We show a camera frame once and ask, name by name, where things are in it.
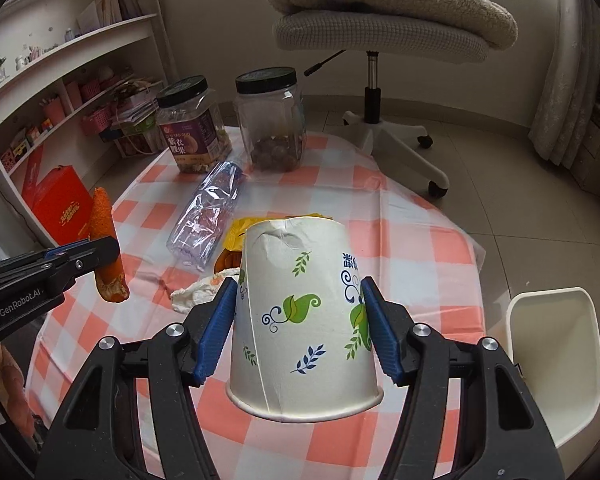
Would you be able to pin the crushed clear plastic bottle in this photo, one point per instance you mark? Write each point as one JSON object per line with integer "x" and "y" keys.
{"x": 205, "y": 215}

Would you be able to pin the beige fleece blanket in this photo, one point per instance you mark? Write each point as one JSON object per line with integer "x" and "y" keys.
{"x": 380, "y": 0}

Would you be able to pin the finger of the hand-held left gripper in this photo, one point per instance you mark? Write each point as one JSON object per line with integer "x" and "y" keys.
{"x": 87, "y": 260}
{"x": 67, "y": 249}

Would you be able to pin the crumpled stained tissue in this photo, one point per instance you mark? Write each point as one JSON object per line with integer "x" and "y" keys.
{"x": 195, "y": 295}

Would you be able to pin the leaf print paper cup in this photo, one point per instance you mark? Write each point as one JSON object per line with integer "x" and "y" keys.
{"x": 300, "y": 340}

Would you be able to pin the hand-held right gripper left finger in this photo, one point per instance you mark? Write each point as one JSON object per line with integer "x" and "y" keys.
{"x": 215, "y": 335}

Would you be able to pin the yellow wrapper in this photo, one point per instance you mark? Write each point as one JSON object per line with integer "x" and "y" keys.
{"x": 235, "y": 232}

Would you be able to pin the person's left hand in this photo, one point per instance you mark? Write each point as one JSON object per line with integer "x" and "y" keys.
{"x": 10, "y": 390}

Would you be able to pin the red gift box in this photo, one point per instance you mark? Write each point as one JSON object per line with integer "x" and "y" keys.
{"x": 60, "y": 205}

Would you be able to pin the white trash bin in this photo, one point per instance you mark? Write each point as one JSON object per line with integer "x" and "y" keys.
{"x": 555, "y": 360}

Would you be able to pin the pink white checked tablecloth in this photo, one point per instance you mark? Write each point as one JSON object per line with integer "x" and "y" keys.
{"x": 405, "y": 210}

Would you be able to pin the grey office chair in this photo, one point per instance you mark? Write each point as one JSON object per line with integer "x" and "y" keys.
{"x": 370, "y": 40}

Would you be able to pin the purple label nut jar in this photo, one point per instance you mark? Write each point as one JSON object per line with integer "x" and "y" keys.
{"x": 192, "y": 130}

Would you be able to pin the pink basket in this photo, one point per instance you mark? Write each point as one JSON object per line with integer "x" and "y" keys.
{"x": 98, "y": 121}

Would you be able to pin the white bookshelf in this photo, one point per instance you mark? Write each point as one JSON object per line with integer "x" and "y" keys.
{"x": 80, "y": 45}

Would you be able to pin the white bag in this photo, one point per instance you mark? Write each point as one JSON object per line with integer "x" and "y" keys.
{"x": 140, "y": 141}

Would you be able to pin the stack of papers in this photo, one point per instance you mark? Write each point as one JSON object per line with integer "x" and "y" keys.
{"x": 137, "y": 107}

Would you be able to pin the clear plastic nut jar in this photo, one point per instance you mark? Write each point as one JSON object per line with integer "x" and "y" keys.
{"x": 270, "y": 120}

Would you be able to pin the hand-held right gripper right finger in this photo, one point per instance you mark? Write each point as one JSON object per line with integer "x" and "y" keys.
{"x": 380, "y": 335}

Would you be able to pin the pink pen holder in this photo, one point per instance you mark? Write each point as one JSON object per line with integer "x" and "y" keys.
{"x": 53, "y": 111}

